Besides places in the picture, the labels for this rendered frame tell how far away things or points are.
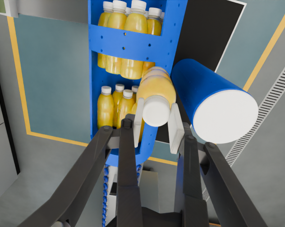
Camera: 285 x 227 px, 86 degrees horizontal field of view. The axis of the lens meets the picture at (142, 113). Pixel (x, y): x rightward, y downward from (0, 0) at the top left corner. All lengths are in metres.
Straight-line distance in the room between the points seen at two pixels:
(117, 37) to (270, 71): 1.83
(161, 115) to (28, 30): 1.92
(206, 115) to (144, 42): 0.45
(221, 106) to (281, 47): 1.40
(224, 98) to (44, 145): 2.42
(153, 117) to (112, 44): 0.27
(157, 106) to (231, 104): 0.57
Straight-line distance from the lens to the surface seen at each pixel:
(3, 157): 2.82
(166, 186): 2.76
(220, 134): 0.82
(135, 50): 0.42
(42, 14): 1.02
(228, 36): 1.64
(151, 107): 0.20
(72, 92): 1.98
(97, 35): 0.46
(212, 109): 0.73
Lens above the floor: 1.65
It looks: 62 degrees down
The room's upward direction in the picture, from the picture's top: 173 degrees counter-clockwise
